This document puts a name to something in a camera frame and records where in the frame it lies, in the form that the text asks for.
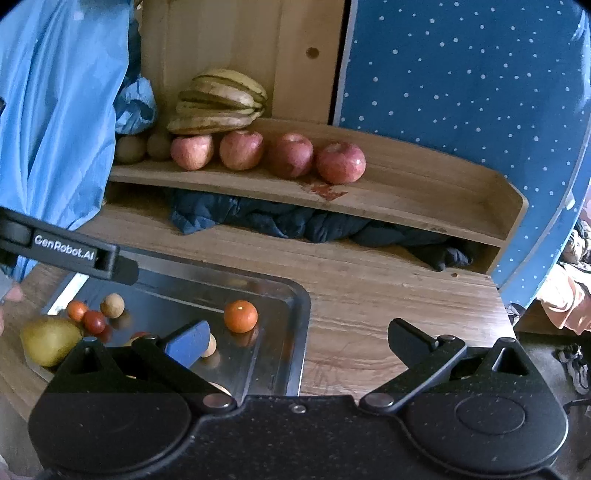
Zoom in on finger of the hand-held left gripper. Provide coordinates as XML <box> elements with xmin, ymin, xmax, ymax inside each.
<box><xmin>108</xmin><ymin>256</ymin><xmax>140</xmax><ymax>285</ymax></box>

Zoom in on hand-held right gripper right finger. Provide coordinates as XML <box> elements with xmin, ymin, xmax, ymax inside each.
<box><xmin>360</xmin><ymin>318</ymin><xmax>543</xmax><ymax>413</ymax></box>

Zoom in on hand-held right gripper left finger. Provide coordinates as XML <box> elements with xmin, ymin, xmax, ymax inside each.
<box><xmin>53</xmin><ymin>318</ymin><xmax>238</xmax><ymax>415</ymax></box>

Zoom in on rectangular metal tray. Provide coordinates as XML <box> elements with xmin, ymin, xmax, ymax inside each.
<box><xmin>39</xmin><ymin>251</ymin><xmax>311</xmax><ymax>398</ymax></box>

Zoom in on small orange tangerine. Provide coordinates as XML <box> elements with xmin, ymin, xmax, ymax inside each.
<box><xmin>224</xmin><ymin>300</ymin><xmax>258</xmax><ymax>333</ymax></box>

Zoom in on yellow pear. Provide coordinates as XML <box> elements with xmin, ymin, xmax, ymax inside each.
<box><xmin>20</xmin><ymin>316</ymin><xmax>84</xmax><ymax>367</ymax></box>

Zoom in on person's left hand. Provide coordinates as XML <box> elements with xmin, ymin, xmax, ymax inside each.
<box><xmin>0</xmin><ymin>282</ymin><xmax>26</xmax><ymax>335</ymax></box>

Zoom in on light blue hanging cloth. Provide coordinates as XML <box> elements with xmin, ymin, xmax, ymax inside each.
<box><xmin>0</xmin><ymin>0</ymin><xmax>134</xmax><ymax>282</ymax></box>

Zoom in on brown kiwi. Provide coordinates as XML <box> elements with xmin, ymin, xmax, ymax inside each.
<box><xmin>115</xmin><ymin>135</ymin><xmax>148</xmax><ymax>164</ymax></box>
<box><xmin>147</xmin><ymin>131</ymin><xmax>174</xmax><ymax>161</ymax></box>

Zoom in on red apple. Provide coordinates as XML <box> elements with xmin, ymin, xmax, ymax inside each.
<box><xmin>219</xmin><ymin>130</ymin><xmax>265</xmax><ymax>172</ymax></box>
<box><xmin>268</xmin><ymin>133</ymin><xmax>315</xmax><ymax>180</ymax></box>
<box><xmin>170</xmin><ymin>134</ymin><xmax>215</xmax><ymax>171</ymax></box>
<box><xmin>316</xmin><ymin>141</ymin><xmax>367</xmax><ymax>185</ymax></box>

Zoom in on wooden desk shelf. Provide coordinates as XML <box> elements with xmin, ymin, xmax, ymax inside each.
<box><xmin>106</xmin><ymin>117</ymin><xmax>529</xmax><ymax>273</ymax></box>

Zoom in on dark blue cloth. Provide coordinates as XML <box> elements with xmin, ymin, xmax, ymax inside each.
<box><xmin>168</xmin><ymin>189</ymin><xmax>474</xmax><ymax>272</ymax></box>

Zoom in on crumpled blue plastic bag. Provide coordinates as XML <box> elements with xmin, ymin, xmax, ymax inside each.
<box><xmin>113</xmin><ymin>76</ymin><xmax>158</xmax><ymax>136</ymax></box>

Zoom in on orange cloth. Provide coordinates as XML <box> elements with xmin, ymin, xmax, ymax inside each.
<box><xmin>536</xmin><ymin>263</ymin><xmax>591</xmax><ymax>333</ymax></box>

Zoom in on grey sneakers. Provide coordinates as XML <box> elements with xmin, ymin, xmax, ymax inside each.
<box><xmin>556</xmin><ymin>344</ymin><xmax>591</xmax><ymax>395</ymax></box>

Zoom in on bunch of bananas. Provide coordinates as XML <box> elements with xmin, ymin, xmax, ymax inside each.
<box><xmin>166</xmin><ymin>68</ymin><xmax>269</xmax><ymax>136</ymax></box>

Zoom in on dark clothes pile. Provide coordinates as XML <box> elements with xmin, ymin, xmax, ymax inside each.
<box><xmin>561</xmin><ymin>217</ymin><xmax>591</xmax><ymax>266</ymax></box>

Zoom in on blue polka dot board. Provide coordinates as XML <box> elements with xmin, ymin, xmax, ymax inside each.
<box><xmin>330</xmin><ymin>0</ymin><xmax>591</xmax><ymax>310</ymax></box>

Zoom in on light wooden cabinet panel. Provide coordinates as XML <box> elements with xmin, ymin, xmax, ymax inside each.
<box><xmin>134</xmin><ymin>0</ymin><xmax>347</xmax><ymax>125</ymax></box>

